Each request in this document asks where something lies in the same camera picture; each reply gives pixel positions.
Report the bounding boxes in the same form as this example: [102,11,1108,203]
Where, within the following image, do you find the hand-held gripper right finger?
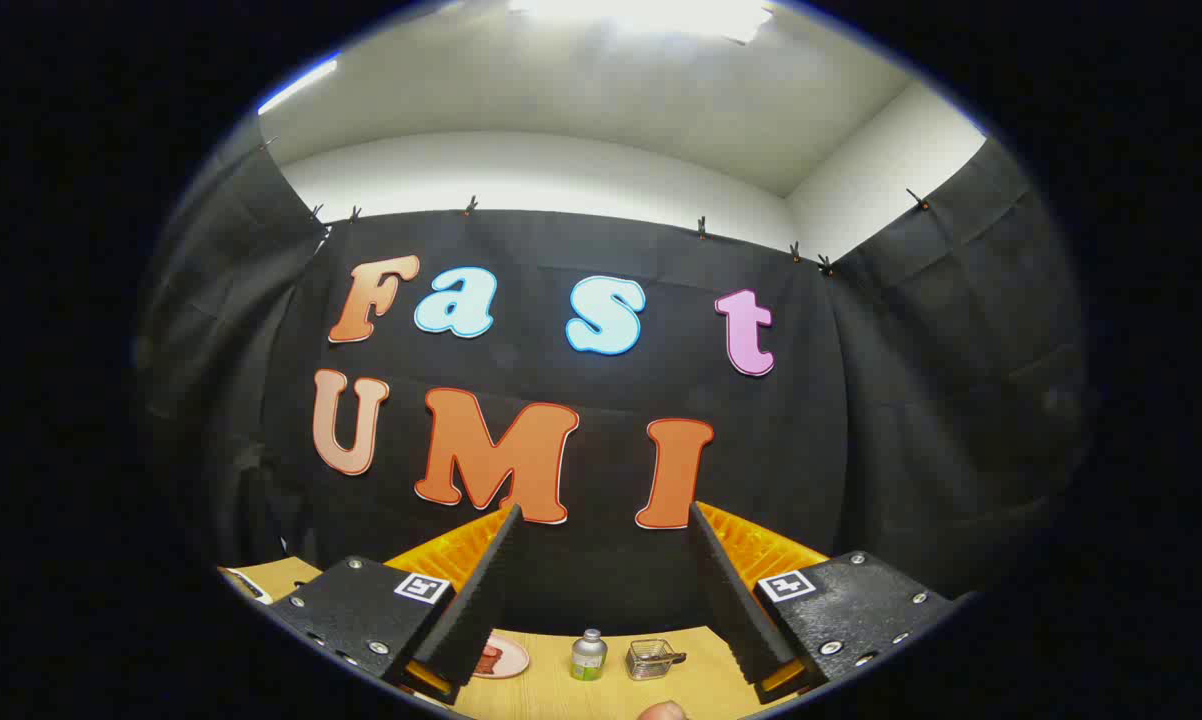
[688,500,957,706]

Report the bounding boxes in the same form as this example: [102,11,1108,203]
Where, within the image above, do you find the small wire basket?
[625,638,688,682]

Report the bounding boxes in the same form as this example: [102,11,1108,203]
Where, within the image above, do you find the ceiling light panel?
[506,0,777,46]

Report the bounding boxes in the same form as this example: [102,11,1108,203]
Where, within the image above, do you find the green label bottle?
[570,628,609,683]

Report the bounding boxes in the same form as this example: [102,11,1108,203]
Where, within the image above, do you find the ceiling light strip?
[256,55,342,116]

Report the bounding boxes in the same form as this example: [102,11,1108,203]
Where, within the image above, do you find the pink round plate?
[471,635,531,681]

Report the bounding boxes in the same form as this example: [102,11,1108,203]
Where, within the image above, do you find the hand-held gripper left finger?
[266,503,524,706]

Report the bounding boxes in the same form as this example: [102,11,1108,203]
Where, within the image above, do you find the row of cloth clips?
[261,135,932,278]

